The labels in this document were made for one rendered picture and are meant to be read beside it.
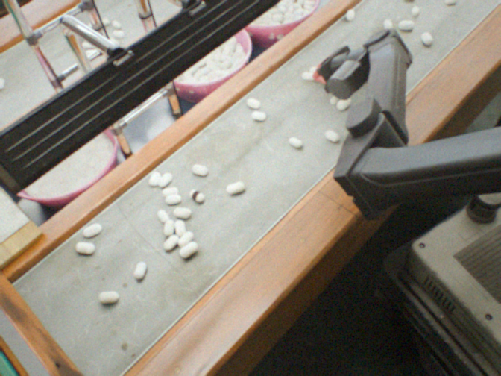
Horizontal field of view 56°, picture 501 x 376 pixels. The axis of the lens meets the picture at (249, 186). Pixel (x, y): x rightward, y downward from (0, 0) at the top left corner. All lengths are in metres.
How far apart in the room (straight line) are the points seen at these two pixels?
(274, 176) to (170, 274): 0.30
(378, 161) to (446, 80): 0.66
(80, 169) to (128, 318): 0.39
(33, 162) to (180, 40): 0.29
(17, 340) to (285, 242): 0.47
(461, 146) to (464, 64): 0.76
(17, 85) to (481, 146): 1.21
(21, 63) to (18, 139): 0.81
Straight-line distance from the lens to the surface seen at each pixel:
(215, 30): 0.83
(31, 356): 0.82
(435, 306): 1.31
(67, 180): 1.15
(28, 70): 1.48
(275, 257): 0.88
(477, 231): 1.31
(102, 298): 0.93
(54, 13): 1.62
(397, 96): 0.75
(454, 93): 1.17
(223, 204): 0.98
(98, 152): 1.17
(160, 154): 1.07
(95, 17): 1.21
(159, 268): 0.94
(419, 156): 0.53
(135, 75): 0.76
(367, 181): 0.56
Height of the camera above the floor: 1.55
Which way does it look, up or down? 54 degrees down
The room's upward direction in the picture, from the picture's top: 10 degrees counter-clockwise
